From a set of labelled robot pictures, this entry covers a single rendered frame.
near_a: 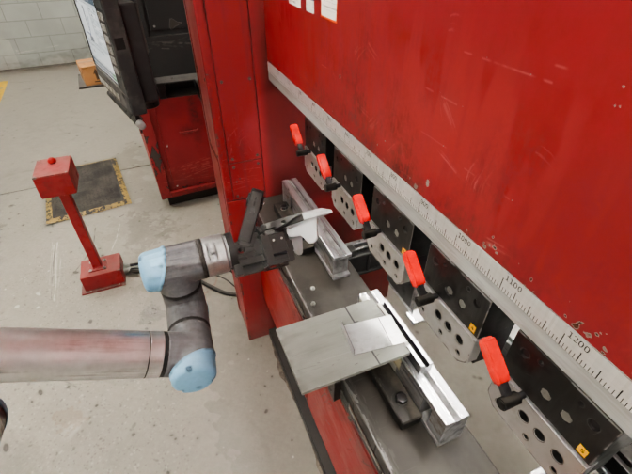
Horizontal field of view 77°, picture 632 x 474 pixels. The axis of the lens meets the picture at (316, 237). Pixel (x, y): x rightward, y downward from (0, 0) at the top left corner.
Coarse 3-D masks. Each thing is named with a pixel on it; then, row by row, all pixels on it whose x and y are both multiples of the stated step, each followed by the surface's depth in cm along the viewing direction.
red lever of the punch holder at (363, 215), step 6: (354, 198) 84; (360, 198) 84; (354, 204) 84; (360, 204) 83; (360, 210) 83; (366, 210) 83; (360, 216) 83; (366, 216) 83; (360, 222) 83; (366, 222) 83; (366, 228) 83; (366, 234) 82; (372, 234) 82
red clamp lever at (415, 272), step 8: (408, 256) 69; (416, 256) 69; (408, 264) 69; (416, 264) 69; (408, 272) 69; (416, 272) 69; (416, 280) 68; (424, 280) 69; (424, 288) 69; (424, 296) 68; (432, 296) 68; (416, 304) 69; (424, 304) 68
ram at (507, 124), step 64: (320, 0) 86; (384, 0) 64; (448, 0) 51; (512, 0) 43; (576, 0) 37; (320, 64) 93; (384, 64) 68; (448, 64) 54; (512, 64) 45; (576, 64) 38; (320, 128) 103; (384, 128) 73; (448, 128) 57; (512, 128) 47; (576, 128) 40; (384, 192) 79; (448, 192) 61; (512, 192) 49; (576, 192) 41; (448, 256) 64; (512, 256) 51; (576, 256) 43; (512, 320) 54; (576, 320) 45
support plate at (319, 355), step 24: (336, 312) 100; (360, 312) 100; (288, 336) 94; (312, 336) 94; (336, 336) 94; (288, 360) 89; (312, 360) 89; (336, 360) 89; (360, 360) 89; (384, 360) 89; (312, 384) 84
